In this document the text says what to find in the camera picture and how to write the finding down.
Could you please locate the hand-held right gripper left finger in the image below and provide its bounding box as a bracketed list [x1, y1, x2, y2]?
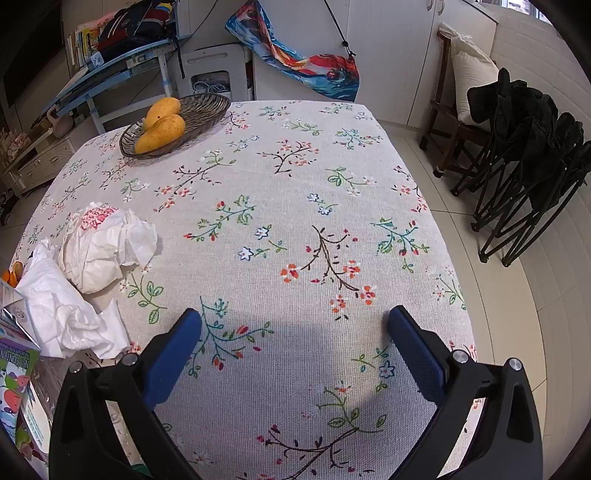
[48, 308, 204, 480]

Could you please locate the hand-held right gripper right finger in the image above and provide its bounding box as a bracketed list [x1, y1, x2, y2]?
[388, 305, 543, 480]

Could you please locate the white tissue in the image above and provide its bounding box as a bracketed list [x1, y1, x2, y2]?
[16, 239, 105, 358]
[85, 299, 131, 360]

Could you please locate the colourful cartoon packet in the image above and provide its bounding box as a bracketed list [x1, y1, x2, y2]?
[0, 335, 51, 469]

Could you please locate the floral tablecloth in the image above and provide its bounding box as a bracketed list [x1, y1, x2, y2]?
[9, 99, 481, 480]

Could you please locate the yellow mango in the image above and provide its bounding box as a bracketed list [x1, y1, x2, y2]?
[135, 114, 186, 154]
[143, 97, 182, 132]

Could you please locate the cream television cabinet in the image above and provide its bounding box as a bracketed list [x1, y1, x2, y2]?
[0, 124, 77, 195]

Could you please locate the wooden chair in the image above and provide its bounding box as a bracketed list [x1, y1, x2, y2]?
[419, 30, 490, 178]

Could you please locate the wicker basket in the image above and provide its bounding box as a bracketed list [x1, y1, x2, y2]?
[119, 93, 232, 160]

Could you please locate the black folding chair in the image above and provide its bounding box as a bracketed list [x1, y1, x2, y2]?
[478, 113, 591, 267]
[450, 68, 578, 232]

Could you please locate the pink kettlebell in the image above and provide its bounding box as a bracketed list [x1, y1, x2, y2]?
[44, 105, 75, 139]

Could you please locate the cream cushion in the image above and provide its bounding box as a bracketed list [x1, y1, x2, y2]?
[438, 23, 499, 125]

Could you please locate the colourful printed cloth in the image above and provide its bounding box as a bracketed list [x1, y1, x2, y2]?
[225, 0, 360, 103]

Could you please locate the blue study desk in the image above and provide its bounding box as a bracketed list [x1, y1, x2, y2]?
[44, 34, 192, 134]

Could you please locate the white cabinet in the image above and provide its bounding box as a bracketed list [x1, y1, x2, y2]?
[252, 0, 502, 130]

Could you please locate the row of books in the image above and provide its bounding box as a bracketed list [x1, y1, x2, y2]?
[67, 14, 116, 70]

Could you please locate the dark backpack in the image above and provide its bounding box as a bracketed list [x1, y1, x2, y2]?
[95, 0, 178, 63]

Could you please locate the black television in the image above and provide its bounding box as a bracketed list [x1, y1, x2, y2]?
[0, 0, 63, 109]

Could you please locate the window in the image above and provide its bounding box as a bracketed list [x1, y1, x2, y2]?
[501, 0, 550, 19]

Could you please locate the black cord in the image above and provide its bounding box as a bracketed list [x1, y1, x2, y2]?
[323, 0, 358, 58]

